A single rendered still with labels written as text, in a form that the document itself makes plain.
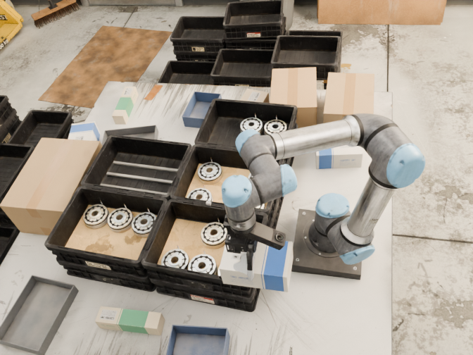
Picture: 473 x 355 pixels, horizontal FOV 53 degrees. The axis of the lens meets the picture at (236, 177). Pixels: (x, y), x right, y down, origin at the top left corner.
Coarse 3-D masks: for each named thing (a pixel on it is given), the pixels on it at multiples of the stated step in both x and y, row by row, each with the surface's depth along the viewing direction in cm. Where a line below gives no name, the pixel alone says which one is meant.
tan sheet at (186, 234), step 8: (176, 224) 190; (184, 224) 190; (192, 224) 189; (200, 224) 189; (176, 232) 187; (184, 232) 187; (192, 232) 187; (200, 232) 186; (168, 240) 186; (176, 240) 185; (184, 240) 185; (192, 240) 184; (200, 240) 184; (168, 248) 183; (176, 248) 183; (184, 248) 182; (192, 248) 182; (200, 248) 181; (208, 248) 181; (224, 248) 180; (160, 256) 181; (192, 256) 179; (216, 256) 178; (160, 264) 179
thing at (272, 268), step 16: (224, 256) 142; (240, 256) 142; (256, 256) 141; (272, 256) 140; (288, 256) 140; (224, 272) 141; (240, 272) 139; (256, 272) 138; (272, 272) 137; (288, 272) 138; (272, 288) 142; (288, 288) 142
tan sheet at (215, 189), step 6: (222, 168) 207; (228, 168) 206; (234, 168) 206; (222, 174) 204; (228, 174) 204; (234, 174) 204; (240, 174) 203; (246, 174) 203; (192, 180) 204; (198, 180) 204; (222, 180) 202; (192, 186) 202; (198, 186) 202; (210, 186) 201; (216, 186) 201; (210, 192) 199; (216, 192) 198; (216, 198) 196
